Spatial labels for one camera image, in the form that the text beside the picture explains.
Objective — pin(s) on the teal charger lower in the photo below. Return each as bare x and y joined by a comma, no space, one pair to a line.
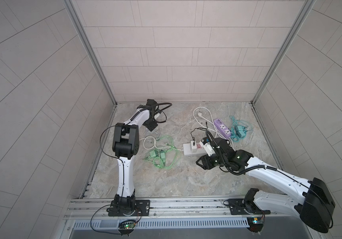
241,134

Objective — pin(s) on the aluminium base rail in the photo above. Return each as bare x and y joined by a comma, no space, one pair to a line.
186,207

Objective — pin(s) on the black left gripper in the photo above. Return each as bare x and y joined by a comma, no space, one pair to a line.
151,126

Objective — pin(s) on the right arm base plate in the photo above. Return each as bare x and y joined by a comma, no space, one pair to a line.
244,207

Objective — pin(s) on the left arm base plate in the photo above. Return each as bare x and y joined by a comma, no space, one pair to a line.
140,208

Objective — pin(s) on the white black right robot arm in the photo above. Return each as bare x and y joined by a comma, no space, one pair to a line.
308,200

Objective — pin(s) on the left circuit board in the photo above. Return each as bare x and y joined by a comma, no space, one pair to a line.
127,225

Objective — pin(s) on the circuit board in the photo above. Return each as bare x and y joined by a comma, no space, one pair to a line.
255,224
127,225

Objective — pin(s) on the white multicolour power strip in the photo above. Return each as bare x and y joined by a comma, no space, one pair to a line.
188,152

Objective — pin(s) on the white cube charger black plug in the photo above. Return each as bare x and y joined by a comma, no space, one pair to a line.
193,145

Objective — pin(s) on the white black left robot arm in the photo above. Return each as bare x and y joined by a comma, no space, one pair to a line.
126,144

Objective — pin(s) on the teal charger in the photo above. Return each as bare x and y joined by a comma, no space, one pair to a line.
241,134
239,128

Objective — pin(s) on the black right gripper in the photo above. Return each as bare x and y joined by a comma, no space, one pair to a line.
205,161

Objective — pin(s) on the right circuit board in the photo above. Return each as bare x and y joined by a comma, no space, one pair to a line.
255,224

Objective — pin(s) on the purple power strip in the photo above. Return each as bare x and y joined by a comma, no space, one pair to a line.
222,128

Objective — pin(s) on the teal charger upper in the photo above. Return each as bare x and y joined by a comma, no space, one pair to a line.
239,128

